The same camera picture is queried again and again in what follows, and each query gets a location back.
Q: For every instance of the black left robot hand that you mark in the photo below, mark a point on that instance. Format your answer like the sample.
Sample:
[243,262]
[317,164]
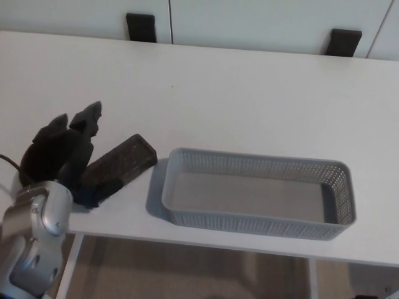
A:
[50,159]

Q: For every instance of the dark grey board eraser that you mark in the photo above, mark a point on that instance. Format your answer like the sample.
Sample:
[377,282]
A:
[124,159]

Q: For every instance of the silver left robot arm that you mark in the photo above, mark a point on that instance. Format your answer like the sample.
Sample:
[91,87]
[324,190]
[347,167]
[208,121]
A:
[34,236]

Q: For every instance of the grey perforated plastic basket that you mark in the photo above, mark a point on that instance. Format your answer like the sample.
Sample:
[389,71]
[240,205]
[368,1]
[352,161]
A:
[249,225]

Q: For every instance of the white cabinet row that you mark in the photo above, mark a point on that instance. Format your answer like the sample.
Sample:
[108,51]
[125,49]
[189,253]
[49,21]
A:
[233,18]

